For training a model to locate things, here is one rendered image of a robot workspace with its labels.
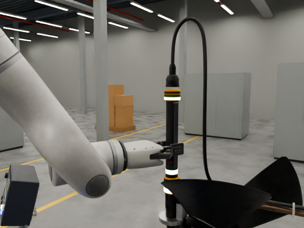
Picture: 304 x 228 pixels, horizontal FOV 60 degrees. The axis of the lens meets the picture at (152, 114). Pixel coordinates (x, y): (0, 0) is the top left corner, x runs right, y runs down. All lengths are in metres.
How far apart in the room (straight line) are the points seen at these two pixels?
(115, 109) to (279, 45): 7.66
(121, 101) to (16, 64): 8.41
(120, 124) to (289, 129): 5.22
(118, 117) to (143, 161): 8.40
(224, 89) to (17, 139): 5.74
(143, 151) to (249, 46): 12.60
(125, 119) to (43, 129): 8.45
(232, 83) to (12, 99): 7.55
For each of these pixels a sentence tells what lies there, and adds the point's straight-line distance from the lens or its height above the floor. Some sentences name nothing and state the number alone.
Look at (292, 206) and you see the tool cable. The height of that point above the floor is 1.37.
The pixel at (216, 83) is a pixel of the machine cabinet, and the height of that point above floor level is 1.63.
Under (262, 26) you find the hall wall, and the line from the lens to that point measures 13.17.
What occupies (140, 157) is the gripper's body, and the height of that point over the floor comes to 1.47.
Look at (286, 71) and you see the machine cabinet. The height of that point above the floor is 1.88.
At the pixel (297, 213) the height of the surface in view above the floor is 1.35.
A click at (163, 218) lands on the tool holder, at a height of 1.27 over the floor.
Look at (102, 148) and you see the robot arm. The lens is 0.61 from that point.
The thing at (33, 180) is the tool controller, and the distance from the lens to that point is 1.26.
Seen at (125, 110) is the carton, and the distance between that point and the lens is 8.91.
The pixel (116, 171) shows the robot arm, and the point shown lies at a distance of 0.63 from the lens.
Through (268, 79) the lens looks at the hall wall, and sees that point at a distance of 12.88.
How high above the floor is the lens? 1.64
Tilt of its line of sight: 7 degrees down
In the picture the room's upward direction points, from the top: straight up
